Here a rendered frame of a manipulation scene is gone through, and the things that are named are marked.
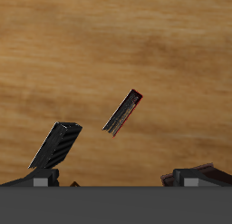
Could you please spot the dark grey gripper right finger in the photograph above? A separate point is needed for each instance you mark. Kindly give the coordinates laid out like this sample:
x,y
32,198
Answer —
x,y
193,175

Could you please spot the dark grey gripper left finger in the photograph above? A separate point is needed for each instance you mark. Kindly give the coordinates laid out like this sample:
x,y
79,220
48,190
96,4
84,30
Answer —
x,y
45,175

